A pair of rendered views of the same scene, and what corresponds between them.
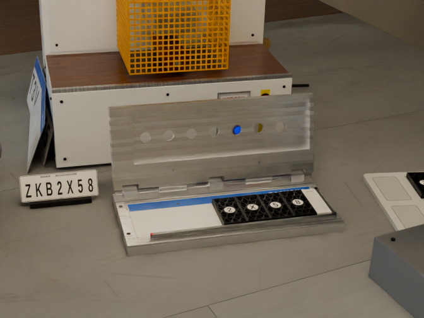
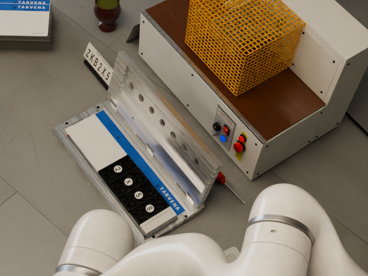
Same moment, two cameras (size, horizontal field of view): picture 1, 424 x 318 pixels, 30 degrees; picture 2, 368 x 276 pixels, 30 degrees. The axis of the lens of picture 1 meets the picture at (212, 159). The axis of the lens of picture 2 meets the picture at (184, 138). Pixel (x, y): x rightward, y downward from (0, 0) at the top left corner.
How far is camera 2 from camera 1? 163 cm
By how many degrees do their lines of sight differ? 52
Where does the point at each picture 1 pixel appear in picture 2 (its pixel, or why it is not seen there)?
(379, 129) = not seen: hidden behind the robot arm
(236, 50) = (294, 91)
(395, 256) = not seen: outside the picture
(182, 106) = (149, 91)
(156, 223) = (87, 133)
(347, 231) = not seen: hidden behind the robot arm
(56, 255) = (38, 97)
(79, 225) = (76, 95)
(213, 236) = (84, 170)
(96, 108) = (158, 43)
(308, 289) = (56, 243)
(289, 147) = (195, 179)
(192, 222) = (97, 153)
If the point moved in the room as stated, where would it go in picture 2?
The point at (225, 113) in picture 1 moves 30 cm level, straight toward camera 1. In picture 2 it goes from (171, 119) to (58, 148)
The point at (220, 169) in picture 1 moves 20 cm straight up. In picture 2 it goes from (153, 145) to (157, 101)
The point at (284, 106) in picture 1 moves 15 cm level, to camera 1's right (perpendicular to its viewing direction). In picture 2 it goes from (202, 154) to (226, 203)
